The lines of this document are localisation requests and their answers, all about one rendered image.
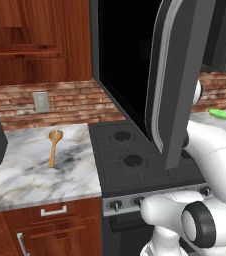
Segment black microwave oven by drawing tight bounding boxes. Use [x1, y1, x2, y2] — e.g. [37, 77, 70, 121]
[89, 0, 226, 143]

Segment grey microwave door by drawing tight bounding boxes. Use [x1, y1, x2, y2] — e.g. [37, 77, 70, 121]
[144, 0, 218, 171]

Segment black gas stove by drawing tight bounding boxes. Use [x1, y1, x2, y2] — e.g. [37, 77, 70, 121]
[87, 119, 214, 256]

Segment wooden spoon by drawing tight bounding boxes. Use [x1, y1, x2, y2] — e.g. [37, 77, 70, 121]
[47, 129, 65, 169]

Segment black stove knob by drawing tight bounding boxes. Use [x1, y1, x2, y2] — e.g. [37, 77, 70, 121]
[132, 196, 146, 207]
[198, 186, 212, 198]
[109, 199, 124, 213]

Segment wooden drawer front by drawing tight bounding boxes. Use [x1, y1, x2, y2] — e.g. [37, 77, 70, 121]
[2, 196, 102, 231]

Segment green cucumber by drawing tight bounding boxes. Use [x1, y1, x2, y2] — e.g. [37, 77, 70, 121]
[207, 107, 226, 121]

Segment grey wall outlet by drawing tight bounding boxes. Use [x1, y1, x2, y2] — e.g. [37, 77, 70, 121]
[32, 91, 51, 114]

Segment silver drawer handle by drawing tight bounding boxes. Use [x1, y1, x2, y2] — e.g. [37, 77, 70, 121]
[40, 204, 68, 218]

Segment wooden wall cupboard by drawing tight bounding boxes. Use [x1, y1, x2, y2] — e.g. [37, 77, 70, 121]
[0, 0, 93, 87]

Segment silver cupboard door handle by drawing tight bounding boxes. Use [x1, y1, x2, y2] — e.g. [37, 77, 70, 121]
[16, 232, 31, 256]

